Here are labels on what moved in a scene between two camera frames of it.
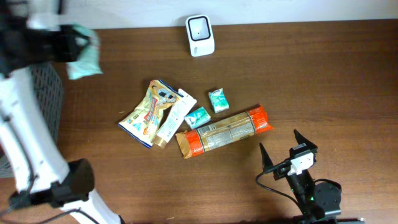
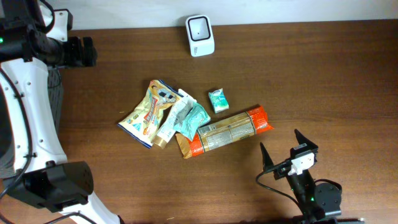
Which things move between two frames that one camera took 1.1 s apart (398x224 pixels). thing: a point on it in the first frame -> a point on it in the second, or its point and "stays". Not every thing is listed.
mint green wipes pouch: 89,62 -> 194,117
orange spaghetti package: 256,121 stays
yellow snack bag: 143,124 stays
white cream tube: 175,119 stays
